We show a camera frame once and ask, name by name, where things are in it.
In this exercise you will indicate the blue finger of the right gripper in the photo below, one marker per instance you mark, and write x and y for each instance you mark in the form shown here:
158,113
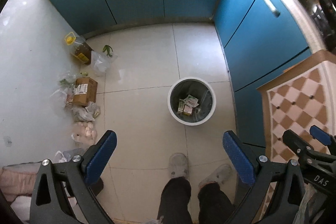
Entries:
295,142
320,135

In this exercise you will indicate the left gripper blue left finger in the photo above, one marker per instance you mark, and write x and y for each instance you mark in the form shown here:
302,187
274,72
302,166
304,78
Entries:
97,156

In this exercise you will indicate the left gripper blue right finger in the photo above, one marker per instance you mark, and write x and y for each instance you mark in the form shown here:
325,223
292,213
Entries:
242,157

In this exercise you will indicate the white green medicine sachet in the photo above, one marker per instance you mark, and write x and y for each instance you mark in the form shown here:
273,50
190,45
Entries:
191,101

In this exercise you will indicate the white black trash bin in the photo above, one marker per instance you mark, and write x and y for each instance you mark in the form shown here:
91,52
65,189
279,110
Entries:
198,88

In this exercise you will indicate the blue kitchen cabinets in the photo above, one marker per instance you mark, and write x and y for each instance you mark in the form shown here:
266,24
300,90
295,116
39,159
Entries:
260,38

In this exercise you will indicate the grey right slipper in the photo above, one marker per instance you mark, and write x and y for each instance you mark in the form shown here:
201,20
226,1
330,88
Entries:
219,176

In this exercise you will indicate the grey slipper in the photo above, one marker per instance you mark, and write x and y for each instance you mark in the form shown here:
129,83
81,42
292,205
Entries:
219,176
178,166

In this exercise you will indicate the bag of pink eggs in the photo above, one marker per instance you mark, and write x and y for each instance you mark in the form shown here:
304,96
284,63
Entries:
84,133

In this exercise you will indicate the checkered tablecloth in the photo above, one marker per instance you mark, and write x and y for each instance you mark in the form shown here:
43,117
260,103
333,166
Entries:
301,97

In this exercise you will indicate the dark trouser legs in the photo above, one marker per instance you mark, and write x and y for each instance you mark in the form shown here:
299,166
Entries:
178,204

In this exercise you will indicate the grey left slipper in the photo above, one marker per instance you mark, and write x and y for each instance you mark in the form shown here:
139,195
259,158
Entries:
178,166

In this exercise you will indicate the brown cardboard box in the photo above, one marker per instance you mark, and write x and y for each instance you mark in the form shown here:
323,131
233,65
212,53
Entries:
84,91

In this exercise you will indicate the clear plastic bag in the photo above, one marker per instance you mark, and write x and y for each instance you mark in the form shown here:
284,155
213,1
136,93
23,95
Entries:
100,62

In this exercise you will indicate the yellow cap oil bottle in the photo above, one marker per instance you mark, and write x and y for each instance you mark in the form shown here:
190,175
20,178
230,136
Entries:
78,48

